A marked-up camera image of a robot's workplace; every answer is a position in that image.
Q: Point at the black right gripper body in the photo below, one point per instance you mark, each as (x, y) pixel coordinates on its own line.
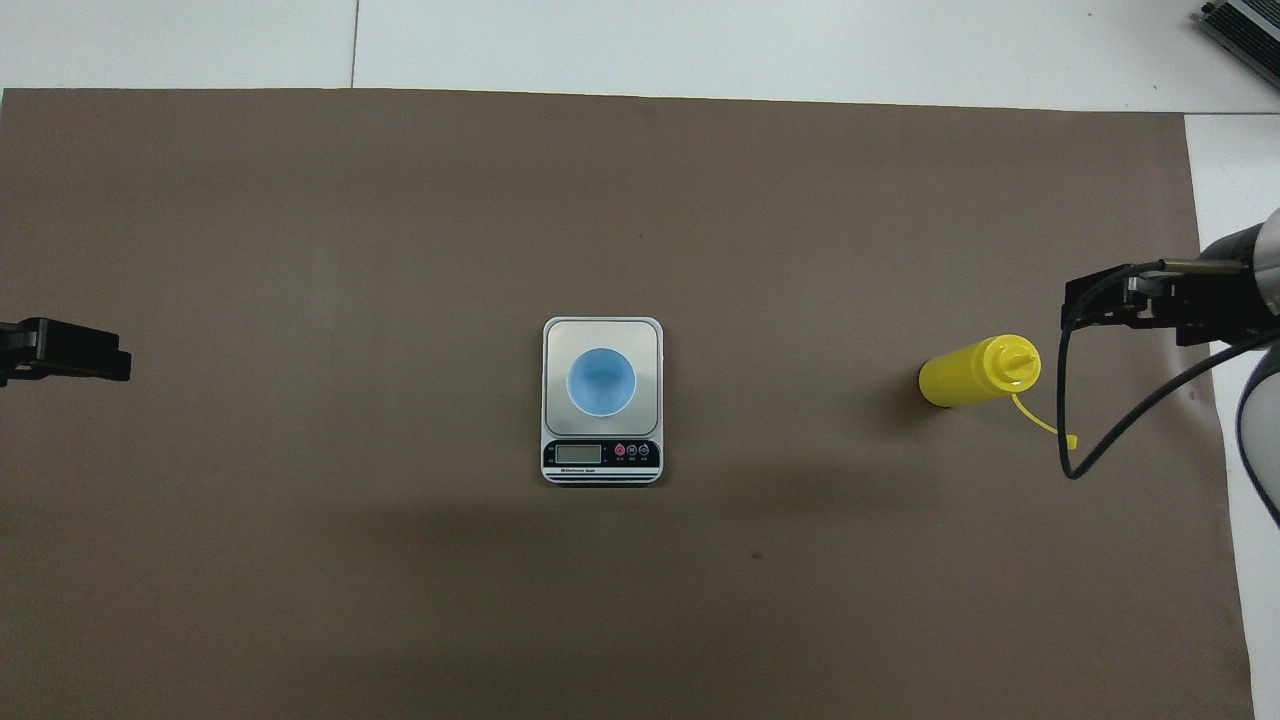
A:
(1240, 250)

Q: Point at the yellow squeeze seasoning bottle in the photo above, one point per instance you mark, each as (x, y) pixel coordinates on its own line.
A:
(965, 375)

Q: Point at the light blue plastic cup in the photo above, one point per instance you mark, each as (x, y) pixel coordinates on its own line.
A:
(601, 382)

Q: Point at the silver digital kitchen scale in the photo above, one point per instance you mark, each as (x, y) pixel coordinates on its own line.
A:
(601, 455)

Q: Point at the grey finned metal box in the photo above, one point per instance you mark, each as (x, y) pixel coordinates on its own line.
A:
(1250, 35)

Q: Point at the brown paper table mat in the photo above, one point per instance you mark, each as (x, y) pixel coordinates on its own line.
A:
(640, 600)

